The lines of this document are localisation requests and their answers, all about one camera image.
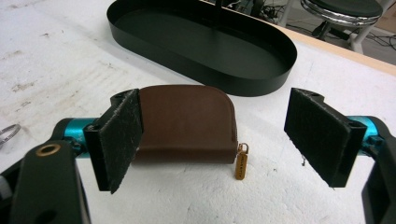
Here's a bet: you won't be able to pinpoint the brown leather zip wallet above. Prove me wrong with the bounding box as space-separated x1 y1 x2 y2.
132 84 249 181

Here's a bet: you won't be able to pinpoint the silver ring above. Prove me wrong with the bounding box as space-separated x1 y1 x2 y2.
0 123 22 147

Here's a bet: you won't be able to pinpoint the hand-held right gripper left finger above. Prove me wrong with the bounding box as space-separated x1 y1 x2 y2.
83 88 145 195

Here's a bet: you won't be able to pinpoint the black cables on floor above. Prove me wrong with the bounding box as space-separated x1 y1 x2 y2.
362 29 396 52

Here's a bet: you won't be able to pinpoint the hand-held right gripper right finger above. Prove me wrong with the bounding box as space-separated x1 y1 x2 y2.
283 87 368 189

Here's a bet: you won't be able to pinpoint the black oval metal tray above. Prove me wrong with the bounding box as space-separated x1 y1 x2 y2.
106 0 298 97

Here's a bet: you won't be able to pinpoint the chrome stool with dark seat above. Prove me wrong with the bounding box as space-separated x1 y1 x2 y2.
277 0 394 54

